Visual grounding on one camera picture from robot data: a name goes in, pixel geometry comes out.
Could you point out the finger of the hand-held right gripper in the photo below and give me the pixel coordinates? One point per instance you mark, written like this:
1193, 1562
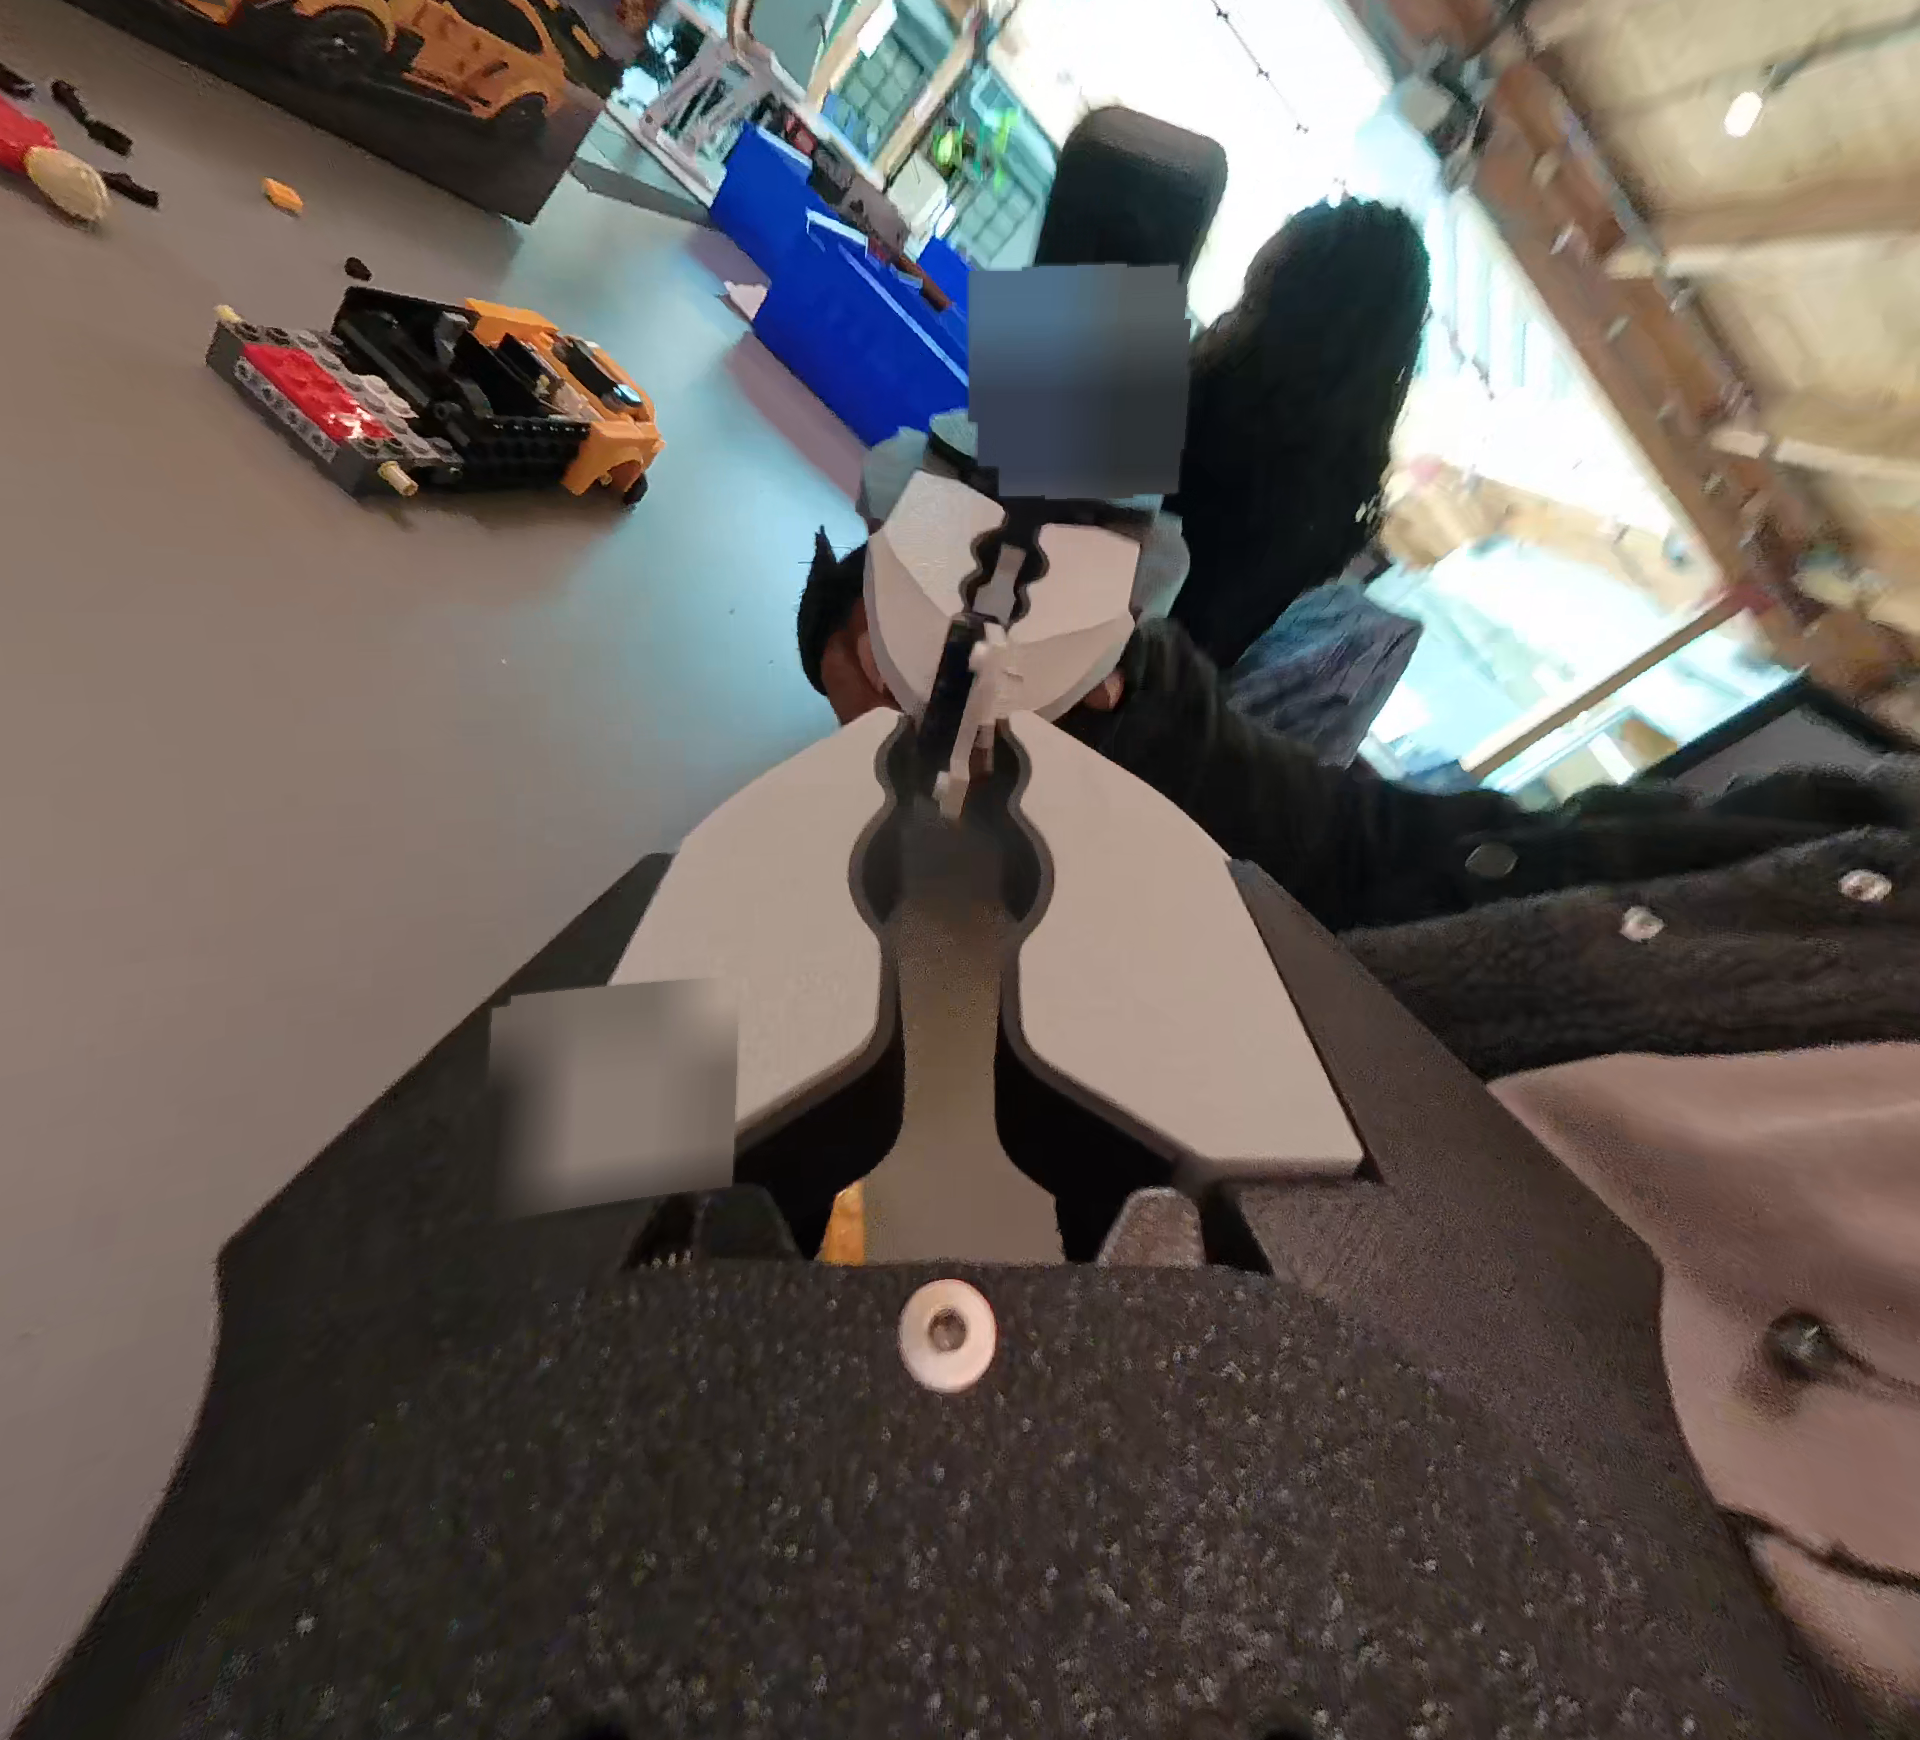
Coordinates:
914, 599
1080, 615

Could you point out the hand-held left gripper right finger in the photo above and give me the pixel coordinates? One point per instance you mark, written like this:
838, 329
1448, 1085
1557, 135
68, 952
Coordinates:
1170, 990

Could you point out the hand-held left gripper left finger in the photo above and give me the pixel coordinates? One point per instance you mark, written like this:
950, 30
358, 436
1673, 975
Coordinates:
795, 900

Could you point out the small black white lego assembly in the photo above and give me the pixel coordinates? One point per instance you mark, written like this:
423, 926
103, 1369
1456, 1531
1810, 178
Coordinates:
968, 705

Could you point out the person's right forearm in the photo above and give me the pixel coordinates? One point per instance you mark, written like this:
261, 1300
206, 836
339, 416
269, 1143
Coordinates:
1348, 811

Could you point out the partly built lego car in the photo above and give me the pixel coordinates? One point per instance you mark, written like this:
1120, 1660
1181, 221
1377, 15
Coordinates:
479, 405

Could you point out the lego car box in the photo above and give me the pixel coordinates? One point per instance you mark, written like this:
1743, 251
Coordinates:
420, 1

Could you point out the small orange lego piece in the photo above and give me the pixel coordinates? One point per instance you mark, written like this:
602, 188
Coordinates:
283, 194

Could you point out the red lego minifigure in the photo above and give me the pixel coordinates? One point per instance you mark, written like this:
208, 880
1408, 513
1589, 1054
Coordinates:
60, 181

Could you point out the person's right hand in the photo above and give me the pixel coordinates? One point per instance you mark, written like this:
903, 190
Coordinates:
851, 681

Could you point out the blue plastic bin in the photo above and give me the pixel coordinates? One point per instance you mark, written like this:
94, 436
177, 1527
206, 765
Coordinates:
839, 315

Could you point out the black office chair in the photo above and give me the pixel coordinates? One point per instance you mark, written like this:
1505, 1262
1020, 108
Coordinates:
1132, 181

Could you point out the dark fleece jacket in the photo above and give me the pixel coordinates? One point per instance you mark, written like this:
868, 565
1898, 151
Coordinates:
1650, 961

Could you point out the beige shirt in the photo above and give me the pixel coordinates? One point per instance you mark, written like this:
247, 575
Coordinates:
1769, 1245

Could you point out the black earbud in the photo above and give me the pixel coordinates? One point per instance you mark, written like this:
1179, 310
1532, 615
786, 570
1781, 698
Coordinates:
1799, 1350

